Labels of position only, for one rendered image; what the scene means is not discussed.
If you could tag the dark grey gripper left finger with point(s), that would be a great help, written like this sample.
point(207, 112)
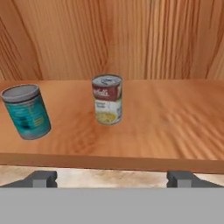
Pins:
point(40, 178)

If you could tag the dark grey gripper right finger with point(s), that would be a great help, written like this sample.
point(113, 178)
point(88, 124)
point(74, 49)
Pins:
point(182, 178)

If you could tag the wooden cabinet shelf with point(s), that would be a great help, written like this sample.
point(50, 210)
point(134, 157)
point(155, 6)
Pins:
point(151, 122)

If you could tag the teal labelled food can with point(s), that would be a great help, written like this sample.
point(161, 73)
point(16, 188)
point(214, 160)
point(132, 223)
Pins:
point(27, 112)

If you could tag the red and white soup can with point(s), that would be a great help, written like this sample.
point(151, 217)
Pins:
point(107, 99)

